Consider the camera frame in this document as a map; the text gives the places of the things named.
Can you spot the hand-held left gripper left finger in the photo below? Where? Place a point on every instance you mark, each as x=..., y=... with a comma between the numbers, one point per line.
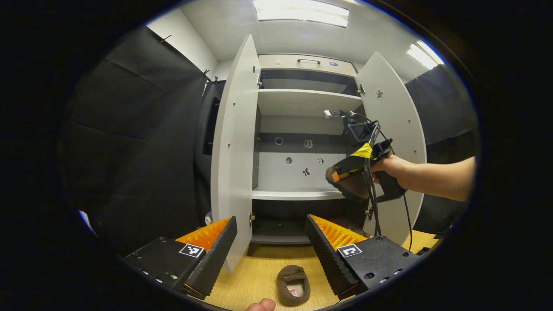
x=214, y=259

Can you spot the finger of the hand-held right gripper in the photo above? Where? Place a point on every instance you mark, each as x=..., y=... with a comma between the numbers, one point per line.
x=354, y=164

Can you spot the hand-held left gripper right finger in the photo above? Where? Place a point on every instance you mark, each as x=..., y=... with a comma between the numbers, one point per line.
x=328, y=255

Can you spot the white cabinet door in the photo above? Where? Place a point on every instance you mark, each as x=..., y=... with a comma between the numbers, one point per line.
x=402, y=116
x=235, y=151

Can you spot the white shoe cabinet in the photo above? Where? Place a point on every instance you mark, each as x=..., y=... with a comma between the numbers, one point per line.
x=302, y=101

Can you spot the white cabinet drawer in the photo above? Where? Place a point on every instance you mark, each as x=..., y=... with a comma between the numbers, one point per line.
x=285, y=65

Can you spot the small ceiling light panel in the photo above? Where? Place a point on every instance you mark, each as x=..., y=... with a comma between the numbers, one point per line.
x=424, y=54

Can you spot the black backdrop cloth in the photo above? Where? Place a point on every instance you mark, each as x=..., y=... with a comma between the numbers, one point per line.
x=142, y=151

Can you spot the large ceiling light panel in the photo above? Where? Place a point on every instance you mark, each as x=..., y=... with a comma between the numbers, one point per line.
x=302, y=13

